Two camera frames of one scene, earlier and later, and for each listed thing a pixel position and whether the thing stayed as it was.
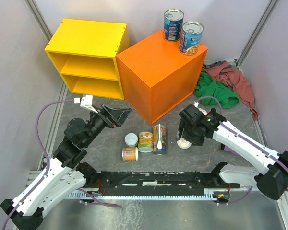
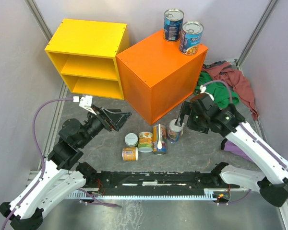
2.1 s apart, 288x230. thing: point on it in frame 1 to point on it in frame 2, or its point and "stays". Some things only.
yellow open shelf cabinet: x=85 y=52 stays
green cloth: x=208 y=86 stays
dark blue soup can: x=173 y=19 stays
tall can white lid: x=183 y=143 to x=175 y=132
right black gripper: x=198 y=141 to x=185 y=109
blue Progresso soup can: x=190 y=38 stays
